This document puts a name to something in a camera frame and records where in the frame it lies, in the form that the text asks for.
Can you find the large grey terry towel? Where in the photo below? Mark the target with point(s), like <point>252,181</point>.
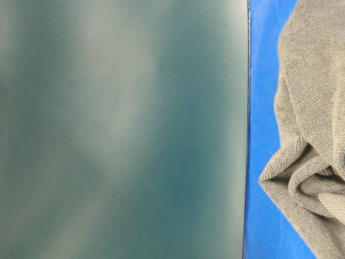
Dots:
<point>305,177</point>

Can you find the blue table cover sheet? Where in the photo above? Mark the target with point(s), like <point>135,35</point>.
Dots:
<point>267,233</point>

